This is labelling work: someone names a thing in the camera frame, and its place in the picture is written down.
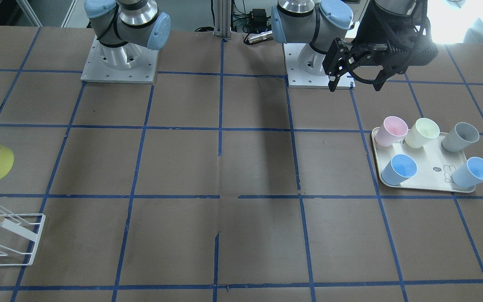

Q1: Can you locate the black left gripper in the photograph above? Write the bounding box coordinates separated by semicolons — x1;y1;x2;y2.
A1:
322;0;439;92

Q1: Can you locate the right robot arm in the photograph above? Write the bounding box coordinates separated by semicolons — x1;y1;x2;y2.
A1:
0;0;171;161

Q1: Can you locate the pink plastic cup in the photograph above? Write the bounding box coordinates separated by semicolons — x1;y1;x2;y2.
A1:
374;115;409;147

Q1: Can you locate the pale green plastic cup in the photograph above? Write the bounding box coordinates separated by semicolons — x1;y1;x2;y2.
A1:
405;118;440;148

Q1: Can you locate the blue plastic cup near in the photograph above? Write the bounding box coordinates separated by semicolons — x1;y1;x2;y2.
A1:
381;154;418;186

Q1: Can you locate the blue plastic cup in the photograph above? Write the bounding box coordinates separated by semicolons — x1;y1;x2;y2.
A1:
381;154;418;186
452;157;483;188

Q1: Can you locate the grey plastic cup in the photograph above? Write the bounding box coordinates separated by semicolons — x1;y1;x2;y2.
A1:
441;122;480;153

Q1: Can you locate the blue plastic cup far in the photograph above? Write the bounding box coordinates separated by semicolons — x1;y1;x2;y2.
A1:
452;157;483;188

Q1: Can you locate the silver cylinder device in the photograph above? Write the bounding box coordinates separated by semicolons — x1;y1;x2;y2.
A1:
243;30;273;45

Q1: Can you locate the cream serving tray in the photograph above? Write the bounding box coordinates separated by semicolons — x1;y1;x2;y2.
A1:
371;128;476;193

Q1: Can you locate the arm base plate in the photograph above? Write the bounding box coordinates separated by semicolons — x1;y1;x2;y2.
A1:
283;42;355;89
81;37;159;84

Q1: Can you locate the white wire cup rack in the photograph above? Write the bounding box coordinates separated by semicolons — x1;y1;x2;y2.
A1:
0;205;46;267

